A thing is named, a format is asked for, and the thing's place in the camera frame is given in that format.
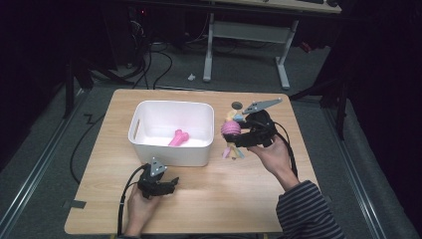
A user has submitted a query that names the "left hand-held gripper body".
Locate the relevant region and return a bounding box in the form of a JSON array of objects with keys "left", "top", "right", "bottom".
[{"left": 137, "top": 156, "right": 168, "bottom": 200}]

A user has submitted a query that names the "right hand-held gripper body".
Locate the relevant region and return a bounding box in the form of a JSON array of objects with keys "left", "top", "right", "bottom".
[{"left": 242, "top": 98, "right": 284, "bottom": 148}]

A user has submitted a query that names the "pink studded ball cloth toy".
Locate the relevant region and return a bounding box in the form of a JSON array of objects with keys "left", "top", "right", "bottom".
[{"left": 220, "top": 109, "right": 247, "bottom": 161}]

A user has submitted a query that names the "white plastic bin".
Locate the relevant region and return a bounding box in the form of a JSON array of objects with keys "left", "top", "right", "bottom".
[{"left": 127, "top": 100, "right": 215, "bottom": 167}]

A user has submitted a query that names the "pink bone toy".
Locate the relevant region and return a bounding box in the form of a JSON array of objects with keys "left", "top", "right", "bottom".
[{"left": 167, "top": 128, "right": 190, "bottom": 147}]

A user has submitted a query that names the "person's left hand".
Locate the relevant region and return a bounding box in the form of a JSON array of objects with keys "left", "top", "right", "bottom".
[{"left": 125, "top": 184, "right": 164, "bottom": 230}]

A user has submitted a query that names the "person's right hand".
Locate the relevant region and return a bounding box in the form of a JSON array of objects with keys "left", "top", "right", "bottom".
[{"left": 248, "top": 133, "right": 301, "bottom": 187}]

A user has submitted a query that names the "black tape strip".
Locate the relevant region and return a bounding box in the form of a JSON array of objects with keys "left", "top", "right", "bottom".
[{"left": 67, "top": 199, "right": 88, "bottom": 210}]

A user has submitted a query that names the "black metal stand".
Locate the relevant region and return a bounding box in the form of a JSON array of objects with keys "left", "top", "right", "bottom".
[
  {"left": 62, "top": 54, "right": 95, "bottom": 120},
  {"left": 288, "top": 49, "right": 353, "bottom": 140}
]

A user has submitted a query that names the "desk with grey metal legs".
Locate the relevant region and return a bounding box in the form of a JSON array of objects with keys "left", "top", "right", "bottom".
[{"left": 201, "top": 0, "right": 342, "bottom": 91}]

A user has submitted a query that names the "left hand-held gripper cable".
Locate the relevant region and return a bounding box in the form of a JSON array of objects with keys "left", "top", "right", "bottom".
[{"left": 116, "top": 163, "right": 148, "bottom": 237}]

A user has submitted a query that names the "hand-held gripper cable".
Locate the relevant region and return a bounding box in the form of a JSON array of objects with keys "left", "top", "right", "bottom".
[
  {"left": 116, "top": 163, "right": 148, "bottom": 237},
  {"left": 273, "top": 120, "right": 299, "bottom": 177}
]

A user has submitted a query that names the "right hand-held gripper cable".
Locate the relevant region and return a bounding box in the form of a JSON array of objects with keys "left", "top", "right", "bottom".
[{"left": 273, "top": 120, "right": 299, "bottom": 177}]

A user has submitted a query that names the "black cable on floor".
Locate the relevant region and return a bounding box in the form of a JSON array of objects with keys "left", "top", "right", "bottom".
[{"left": 69, "top": 113, "right": 106, "bottom": 185}]

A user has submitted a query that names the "metal floor rail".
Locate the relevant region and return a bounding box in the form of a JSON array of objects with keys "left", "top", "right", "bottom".
[
  {"left": 321, "top": 106, "right": 387, "bottom": 239},
  {"left": 0, "top": 89, "right": 88, "bottom": 233}
]

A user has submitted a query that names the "bundle of black cables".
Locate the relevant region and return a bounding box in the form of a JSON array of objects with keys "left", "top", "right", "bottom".
[{"left": 127, "top": 6, "right": 174, "bottom": 91}]

